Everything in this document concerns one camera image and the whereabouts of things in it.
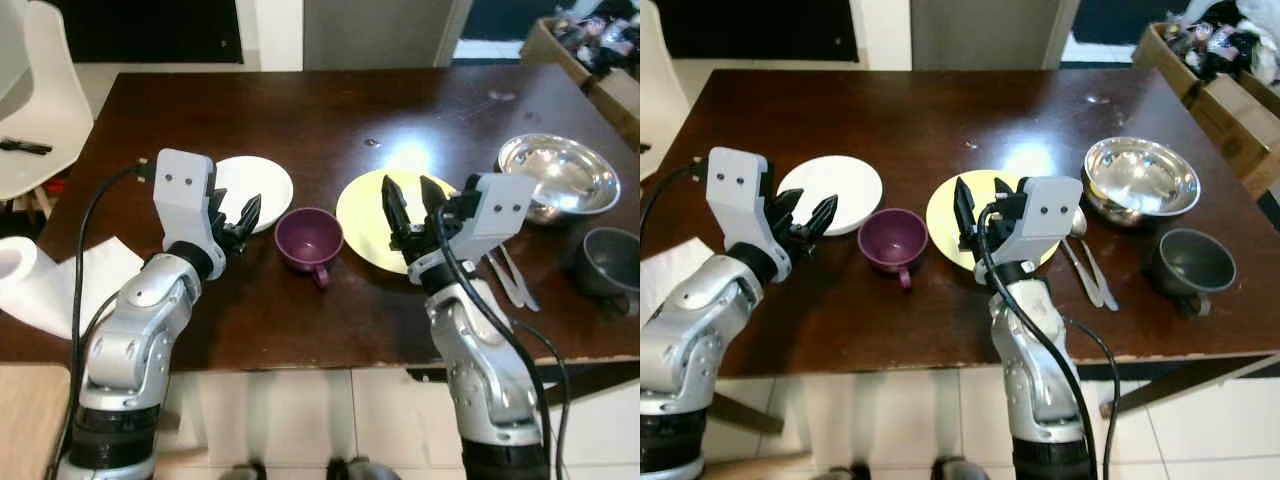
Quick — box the stainless steel bowl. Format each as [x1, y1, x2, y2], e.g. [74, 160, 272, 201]
[496, 133, 622, 226]
[1083, 136, 1202, 229]

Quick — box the dark table brace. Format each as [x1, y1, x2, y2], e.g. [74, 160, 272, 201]
[1100, 355, 1280, 416]

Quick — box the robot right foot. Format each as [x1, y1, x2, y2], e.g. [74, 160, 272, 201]
[932, 456, 991, 480]
[328, 456, 401, 480]

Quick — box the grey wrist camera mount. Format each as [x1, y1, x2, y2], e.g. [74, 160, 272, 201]
[152, 149, 229, 253]
[985, 176, 1084, 273]
[706, 147, 771, 251]
[408, 172, 538, 286]

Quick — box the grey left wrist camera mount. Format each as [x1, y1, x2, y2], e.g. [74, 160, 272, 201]
[152, 149, 229, 253]
[706, 147, 771, 251]

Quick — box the white plastic chair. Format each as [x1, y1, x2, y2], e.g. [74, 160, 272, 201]
[640, 0, 691, 181]
[0, 0, 94, 201]

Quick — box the small white plate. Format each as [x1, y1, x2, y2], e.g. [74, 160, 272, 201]
[213, 156, 295, 235]
[776, 155, 884, 237]

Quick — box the white paper towel roll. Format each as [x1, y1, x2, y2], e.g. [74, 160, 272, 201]
[0, 237, 146, 341]
[640, 237, 713, 323]

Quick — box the grey door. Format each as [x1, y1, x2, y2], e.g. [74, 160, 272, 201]
[303, 0, 473, 71]
[910, 0, 1081, 71]

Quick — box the black door panel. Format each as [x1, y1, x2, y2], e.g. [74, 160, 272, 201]
[655, 0, 861, 61]
[45, 0, 244, 64]

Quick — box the purple cup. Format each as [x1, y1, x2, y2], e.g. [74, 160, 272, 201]
[857, 208, 929, 291]
[274, 207, 346, 289]

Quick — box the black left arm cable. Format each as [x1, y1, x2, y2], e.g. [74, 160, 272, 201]
[640, 160, 711, 236]
[45, 160, 161, 480]

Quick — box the pile of dark packets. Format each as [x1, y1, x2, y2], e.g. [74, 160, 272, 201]
[550, 0, 641, 81]
[1160, 0, 1280, 86]

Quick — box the silver spoon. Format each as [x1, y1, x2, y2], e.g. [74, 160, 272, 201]
[498, 243, 541, 313]
[1066, 205, 1121, 312]

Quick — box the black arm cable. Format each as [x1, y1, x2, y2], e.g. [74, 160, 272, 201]
[978, 205, 1121, 480]
[45, 160, 161, 480]
[430, 200, 571, 480]
[640, 160, 711, 236]

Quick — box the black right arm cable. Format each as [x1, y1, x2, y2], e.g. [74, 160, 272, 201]
[430, 200, 571, 480]
[978, 205, 1121, 480]

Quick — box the yellow plate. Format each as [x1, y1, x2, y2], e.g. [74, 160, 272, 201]
[926, 169, 1061, 273]
[335, 169, 461, 274]

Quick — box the brown cardboard box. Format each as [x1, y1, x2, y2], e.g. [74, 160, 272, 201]
[1133, 20, 1280, 196]
[520, 15, 641, 141]

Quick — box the dark grey cup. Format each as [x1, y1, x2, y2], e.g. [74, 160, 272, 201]
[1143, 228, 1237, 319]
[572, 227, 641, 319]

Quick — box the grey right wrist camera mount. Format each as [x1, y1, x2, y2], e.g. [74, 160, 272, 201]
[985, 176, 1084, 273]
[408, 172, 538, 286]

